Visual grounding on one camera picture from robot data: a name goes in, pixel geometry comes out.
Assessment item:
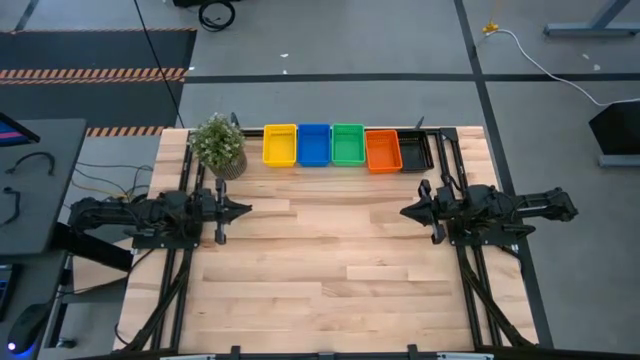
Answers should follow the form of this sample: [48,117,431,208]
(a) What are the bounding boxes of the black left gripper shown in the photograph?
[199,177,253,246]

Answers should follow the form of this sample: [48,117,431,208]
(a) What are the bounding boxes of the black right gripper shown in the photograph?
[399,178,469,246]

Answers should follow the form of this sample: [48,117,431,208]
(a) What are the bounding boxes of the black plastic basket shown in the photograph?
[397,129,436,174]

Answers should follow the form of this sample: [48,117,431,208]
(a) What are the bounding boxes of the orange plastic basket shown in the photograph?
[364,129,404,175]

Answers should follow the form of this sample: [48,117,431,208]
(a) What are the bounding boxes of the yellow plastic basket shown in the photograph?
[262,123,299,169]

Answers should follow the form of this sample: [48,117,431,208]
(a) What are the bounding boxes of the green plastic basket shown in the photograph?
[330,122,367,168]

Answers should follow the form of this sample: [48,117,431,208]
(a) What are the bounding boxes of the blue plastic basket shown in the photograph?
[297,123,333,168]

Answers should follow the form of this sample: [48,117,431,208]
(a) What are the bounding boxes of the potted plant in striped pot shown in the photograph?
[188,112,249,181]

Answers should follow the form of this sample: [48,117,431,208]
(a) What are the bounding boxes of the black desk leg beam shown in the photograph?
[49,222,135,273]

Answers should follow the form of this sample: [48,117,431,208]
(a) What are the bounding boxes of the black desk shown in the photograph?
[0,118,88,257]

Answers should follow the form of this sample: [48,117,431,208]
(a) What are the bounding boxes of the black angular floor stand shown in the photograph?
[588,99,640,169]

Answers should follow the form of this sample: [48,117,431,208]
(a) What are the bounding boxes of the black hazard-striped floor mat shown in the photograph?
[0,28,198,137]

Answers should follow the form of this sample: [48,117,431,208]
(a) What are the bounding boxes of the computer monitor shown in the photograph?
[0,112,41,149]

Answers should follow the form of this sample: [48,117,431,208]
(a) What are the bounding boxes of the black computer mouse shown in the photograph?
[7,302,51,357]

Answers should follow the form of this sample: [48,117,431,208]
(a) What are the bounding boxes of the black keyboard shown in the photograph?
[0,263,24,322]

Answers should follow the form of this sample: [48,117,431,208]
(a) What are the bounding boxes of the grey desk leg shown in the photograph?
[543,0,640,38]

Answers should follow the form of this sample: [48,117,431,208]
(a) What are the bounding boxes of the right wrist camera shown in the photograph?
[442,198,459,226]

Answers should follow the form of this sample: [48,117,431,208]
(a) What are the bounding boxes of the black aluminium table frame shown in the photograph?
[119,126,554,360]

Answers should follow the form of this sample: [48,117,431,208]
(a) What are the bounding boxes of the thin black cable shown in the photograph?
[74,160,155,199]

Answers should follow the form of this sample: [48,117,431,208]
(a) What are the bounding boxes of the long black floor cable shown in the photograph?
[132,0,186,129]

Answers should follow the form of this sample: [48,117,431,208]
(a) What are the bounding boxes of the coiled black cable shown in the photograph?
[197,0,237,33]

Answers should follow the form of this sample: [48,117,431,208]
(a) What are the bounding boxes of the white floor cable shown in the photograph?
[492,27,640,108]

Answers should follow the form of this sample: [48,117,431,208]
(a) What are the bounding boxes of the yellow cable plug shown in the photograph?
[481,0,501,35]

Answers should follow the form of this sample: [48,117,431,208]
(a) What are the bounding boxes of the curved black cable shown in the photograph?
[5,151,56,176]
[2,187,22,226]

